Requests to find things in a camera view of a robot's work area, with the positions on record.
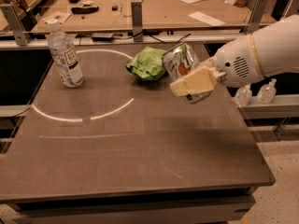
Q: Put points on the middle metal bracket post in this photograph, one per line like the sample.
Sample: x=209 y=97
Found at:
x=136 y=10

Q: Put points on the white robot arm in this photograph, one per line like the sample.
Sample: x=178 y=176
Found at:
x=278 y=47

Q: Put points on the wooden background desk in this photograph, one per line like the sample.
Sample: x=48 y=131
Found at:
x=156 y=15

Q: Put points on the small clear sanitizer bottle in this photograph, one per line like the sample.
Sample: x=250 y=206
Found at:
x=243 y=96

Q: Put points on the right metal bracket post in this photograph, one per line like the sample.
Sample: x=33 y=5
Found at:
x=255 y=16

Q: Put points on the clear plastic water bottle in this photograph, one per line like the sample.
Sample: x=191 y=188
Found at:
x=63 y=53

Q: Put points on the left metal bracket post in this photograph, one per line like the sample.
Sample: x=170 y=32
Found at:
x=15 y=24

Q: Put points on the small white paper slip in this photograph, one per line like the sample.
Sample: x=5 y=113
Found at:
x=199 y=16

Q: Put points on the green crumpled chip bag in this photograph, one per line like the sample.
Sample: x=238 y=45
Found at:
x=147 y=64

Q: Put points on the black power adapter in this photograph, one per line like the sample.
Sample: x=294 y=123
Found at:
x=102 y=37

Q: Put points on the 7up soda can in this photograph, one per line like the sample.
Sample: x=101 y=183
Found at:
x=179 y=61

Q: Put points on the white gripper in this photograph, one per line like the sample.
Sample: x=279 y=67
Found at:
x=237 y=62

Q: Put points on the metal bracket post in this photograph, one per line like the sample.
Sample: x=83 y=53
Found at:
x=255 y=16
x=15 y=24
x=136 y=10

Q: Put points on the black tool on desk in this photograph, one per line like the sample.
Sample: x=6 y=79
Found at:
x=84 y=10

